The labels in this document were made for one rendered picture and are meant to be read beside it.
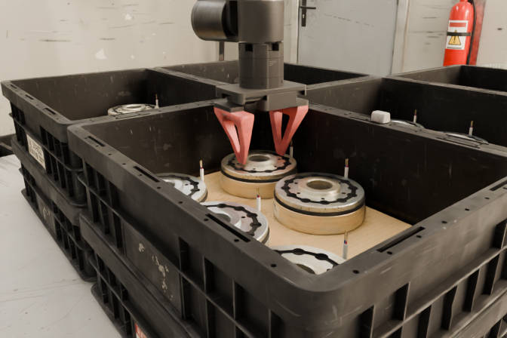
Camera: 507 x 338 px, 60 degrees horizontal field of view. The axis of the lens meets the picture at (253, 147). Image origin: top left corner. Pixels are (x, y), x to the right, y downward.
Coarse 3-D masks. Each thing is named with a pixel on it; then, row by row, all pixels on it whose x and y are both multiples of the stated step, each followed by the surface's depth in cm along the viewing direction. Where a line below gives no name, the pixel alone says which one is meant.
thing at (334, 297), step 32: (384, 128) 49; (96, 160) 42; (128, 160) 39; (128, 192) 37; (160, 192) 32; (480, 192) 32; (192, 224) 29; (224, 224) 28; (416, 224) 27; (448, 224) 27; (480, 224) 30; (224, 256) 26; (256, 256) 24; (384, 256) 24; (416, 256) 25; (448, 256) 28; (256, 288) 24; (288, 288) 22; (320, 288) 21; (352, 288) 22; (384, 288) 24; (288, 320) 22; (320, 320) 21
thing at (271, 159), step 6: (252, 156) 59; (258, 156) 60; (264, 156) 59; (270, 156) 59; (246, 162) 57; (252, 162) 57; (258, 162) 57; (264, 162) 57; (270, 162) 57; (276, 162) 58
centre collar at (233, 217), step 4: (212, 208) 44; (216, 208) 44; (220, 208) 44; (224, 208) 44; (216, 212) 43; (220, 212) 43; (224, 212) 43; (228, 212) 43; (232, 212) 43; (220, 216) 43; (224, 216) 43; (228, 216) 43; (232, 216) 42; (236, 216) 42; (232, 220) 41; (236, 220) 41; (240, 220) 41; (236, 224) 41; (240, 224) 41
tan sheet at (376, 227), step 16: (208, 176) 62; (208, 192) 56; (224, 192) 56; (256, 208) 52; (272, 208) 52; (368, 208) 52; (272, 224) 48; (368, 224) 48; (384, 224) 48; (400, 224) 48; (272, 240) 45; (288, 240) 45; (304, 240) 45; (320, 240) 45; (336, 240) 45; (352, 240) 45; (368, 240) 45; (384, 240) 45; (352, 256) 42
